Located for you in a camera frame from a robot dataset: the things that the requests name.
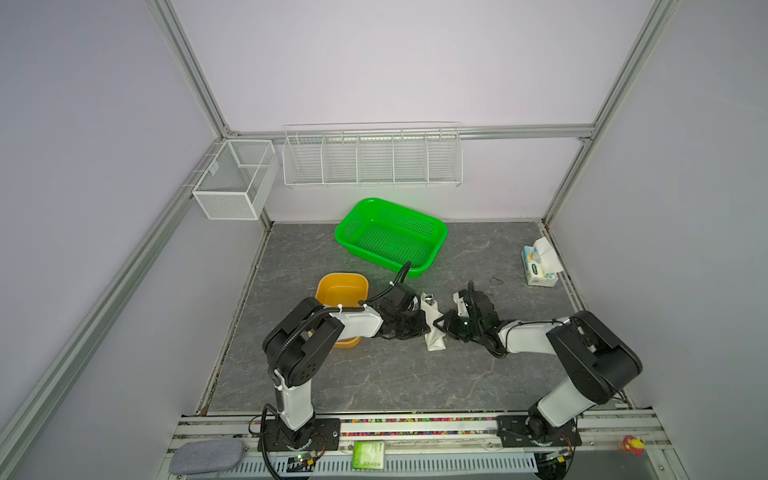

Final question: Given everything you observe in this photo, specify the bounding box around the white paper napkin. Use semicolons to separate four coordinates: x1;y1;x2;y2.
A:
420;293;446;352

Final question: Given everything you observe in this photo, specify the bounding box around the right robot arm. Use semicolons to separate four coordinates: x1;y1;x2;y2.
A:
432;283;643;446

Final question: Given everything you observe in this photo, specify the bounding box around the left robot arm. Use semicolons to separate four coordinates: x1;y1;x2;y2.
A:
260;261;429;450

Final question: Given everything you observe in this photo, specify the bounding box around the yellow plastic tray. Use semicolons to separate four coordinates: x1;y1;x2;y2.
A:
315;272;369;349

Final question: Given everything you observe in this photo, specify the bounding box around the green plastic basket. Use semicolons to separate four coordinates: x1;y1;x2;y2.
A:
334;198;448;278

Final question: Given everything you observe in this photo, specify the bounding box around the tissue box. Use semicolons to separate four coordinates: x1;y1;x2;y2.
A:
522;237;564;288

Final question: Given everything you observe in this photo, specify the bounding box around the green card box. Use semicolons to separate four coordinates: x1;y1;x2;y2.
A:
352;441;386;471

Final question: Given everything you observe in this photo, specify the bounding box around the white mesh box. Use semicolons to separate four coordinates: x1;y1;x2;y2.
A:
193;139;280;221

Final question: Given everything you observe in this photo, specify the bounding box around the grey cloth pad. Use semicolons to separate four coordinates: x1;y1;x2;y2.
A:
169;438;246;476

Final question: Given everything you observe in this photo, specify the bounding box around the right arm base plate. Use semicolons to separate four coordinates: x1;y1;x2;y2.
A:
496;414;582;448

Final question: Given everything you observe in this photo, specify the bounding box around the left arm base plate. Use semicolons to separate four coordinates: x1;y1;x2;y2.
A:
259;417;341;452

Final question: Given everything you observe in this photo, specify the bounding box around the white wire rack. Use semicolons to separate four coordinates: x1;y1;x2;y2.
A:
282;122;464;188

